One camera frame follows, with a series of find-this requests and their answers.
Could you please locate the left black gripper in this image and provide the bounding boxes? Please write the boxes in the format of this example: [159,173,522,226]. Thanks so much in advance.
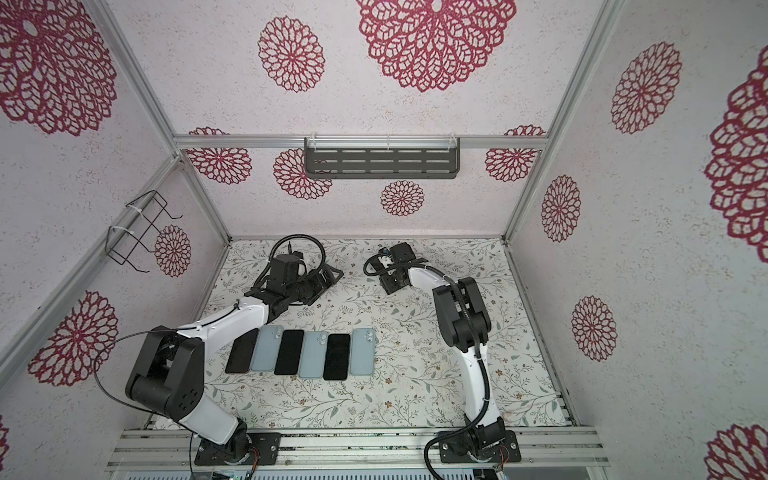
[287,262,344,306]

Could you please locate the grey phone case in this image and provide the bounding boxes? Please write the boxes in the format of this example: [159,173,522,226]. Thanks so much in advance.
[298,331,328,379]
[349,328,378,376]
[250,324,284,372]

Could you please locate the blue bare phone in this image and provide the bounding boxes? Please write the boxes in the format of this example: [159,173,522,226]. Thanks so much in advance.
[323,334,351,381]

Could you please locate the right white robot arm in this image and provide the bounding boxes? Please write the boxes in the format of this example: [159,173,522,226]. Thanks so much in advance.
[363,242,506,461]

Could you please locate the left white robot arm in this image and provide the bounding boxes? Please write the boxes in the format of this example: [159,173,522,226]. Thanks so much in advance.
[125,252,343,448]

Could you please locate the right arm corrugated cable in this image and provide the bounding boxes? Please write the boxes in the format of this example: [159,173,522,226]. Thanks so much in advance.
[362,254,493,480]

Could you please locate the grey slotted wall shelf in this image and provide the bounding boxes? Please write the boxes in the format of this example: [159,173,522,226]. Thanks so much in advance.
[304,137,461,180]

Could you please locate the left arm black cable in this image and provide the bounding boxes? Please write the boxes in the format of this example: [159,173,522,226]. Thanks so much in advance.
[92,233,328,480]

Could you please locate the black wire wall basket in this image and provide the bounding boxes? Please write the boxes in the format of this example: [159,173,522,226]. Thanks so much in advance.
[104,189,182,274]

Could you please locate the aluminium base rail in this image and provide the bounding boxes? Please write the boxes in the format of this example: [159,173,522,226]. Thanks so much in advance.
[105,427,610,472]

